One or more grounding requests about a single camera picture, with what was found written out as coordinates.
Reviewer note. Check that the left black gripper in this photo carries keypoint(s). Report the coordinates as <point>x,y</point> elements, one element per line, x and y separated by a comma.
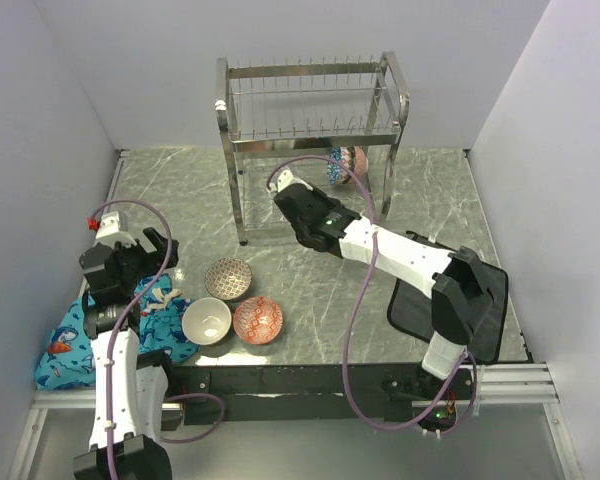
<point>152,259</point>

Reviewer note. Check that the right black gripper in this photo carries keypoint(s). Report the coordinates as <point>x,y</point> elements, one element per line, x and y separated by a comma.
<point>332,204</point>

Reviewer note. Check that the blue triangle pattern bowl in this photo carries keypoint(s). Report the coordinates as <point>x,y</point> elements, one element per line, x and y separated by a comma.
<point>337,169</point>

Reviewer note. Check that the black white leaf bowl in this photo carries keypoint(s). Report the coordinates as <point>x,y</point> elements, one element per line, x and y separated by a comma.
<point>358,162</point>

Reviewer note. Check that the steel two-tier dish rack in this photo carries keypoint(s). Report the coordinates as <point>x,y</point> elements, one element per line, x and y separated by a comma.
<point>303,110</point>

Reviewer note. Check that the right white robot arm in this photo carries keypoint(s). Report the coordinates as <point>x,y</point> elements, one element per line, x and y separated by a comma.
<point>410,261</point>

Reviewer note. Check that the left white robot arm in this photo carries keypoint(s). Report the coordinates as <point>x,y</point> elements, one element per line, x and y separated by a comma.
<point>130,386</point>

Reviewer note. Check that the blue shark print cloth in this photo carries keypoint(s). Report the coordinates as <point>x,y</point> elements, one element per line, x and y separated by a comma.
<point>68,363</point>

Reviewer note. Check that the plain white grey bowl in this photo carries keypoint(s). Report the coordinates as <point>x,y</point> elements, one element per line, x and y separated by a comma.
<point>206,321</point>

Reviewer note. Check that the brown floral pattern bowl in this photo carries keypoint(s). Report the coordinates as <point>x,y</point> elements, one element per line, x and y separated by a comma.
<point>228,279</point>

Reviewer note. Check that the red geometric pattern bowl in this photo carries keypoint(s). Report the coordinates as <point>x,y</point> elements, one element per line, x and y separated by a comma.
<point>258,320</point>

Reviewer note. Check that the black microfibre cloth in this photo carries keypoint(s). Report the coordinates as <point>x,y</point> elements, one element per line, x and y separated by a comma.
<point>490,310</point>

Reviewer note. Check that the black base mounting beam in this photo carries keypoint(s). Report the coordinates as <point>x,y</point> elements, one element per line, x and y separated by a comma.
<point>392,392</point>

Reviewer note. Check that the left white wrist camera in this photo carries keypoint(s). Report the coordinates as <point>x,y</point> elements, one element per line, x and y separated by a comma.
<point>112,230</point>

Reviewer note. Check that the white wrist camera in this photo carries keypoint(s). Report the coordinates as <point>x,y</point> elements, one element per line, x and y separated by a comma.
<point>112,230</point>
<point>284,178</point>

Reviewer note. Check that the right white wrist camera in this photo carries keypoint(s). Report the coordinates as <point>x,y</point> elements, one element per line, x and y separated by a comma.
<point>284,178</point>

